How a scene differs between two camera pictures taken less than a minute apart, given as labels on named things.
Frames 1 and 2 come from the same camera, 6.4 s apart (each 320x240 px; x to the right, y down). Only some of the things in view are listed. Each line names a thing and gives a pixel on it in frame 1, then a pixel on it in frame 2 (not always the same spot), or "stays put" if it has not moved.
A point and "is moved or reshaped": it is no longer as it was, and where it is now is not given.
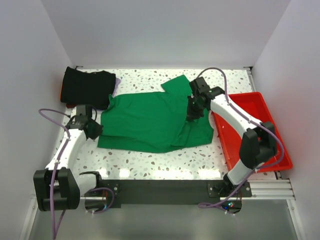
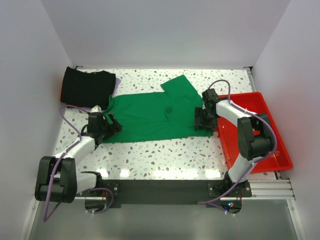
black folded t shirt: (80, 87) stays put
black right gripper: (191, 115) to (211, 125)
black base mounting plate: (230, 194) stays put
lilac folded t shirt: (117, 84) stays put
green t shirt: (152, 122) is moved or reshaped
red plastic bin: (254, 107) stays put
